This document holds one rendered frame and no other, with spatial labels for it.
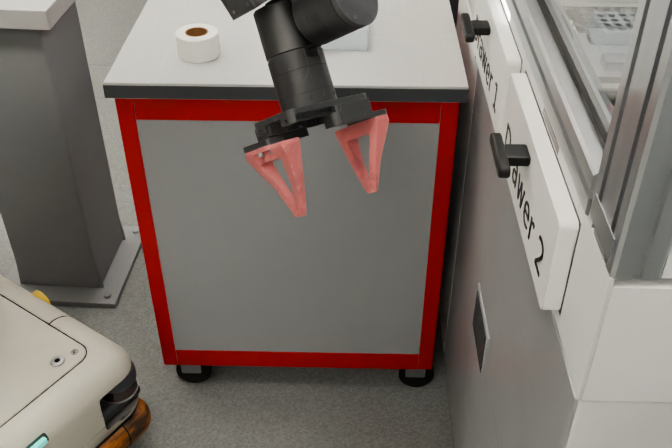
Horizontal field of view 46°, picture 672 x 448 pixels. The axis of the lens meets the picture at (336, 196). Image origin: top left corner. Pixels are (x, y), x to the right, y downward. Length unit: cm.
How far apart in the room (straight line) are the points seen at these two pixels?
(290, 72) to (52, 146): 111
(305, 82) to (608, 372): 38
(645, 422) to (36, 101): 136
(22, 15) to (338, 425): 102
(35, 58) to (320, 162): 66
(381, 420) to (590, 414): 99
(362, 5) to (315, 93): 10
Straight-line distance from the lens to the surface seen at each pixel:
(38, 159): 187
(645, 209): 62
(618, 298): 68
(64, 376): 152
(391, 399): 177
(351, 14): 73
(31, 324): 163
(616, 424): 80
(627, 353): 73
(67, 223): 195
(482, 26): 112
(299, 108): 75
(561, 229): 74
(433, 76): 131
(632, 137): 62
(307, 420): 173
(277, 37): 78
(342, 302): 157
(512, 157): 84
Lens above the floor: 137
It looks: 36 degrees down
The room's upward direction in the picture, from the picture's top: straight up
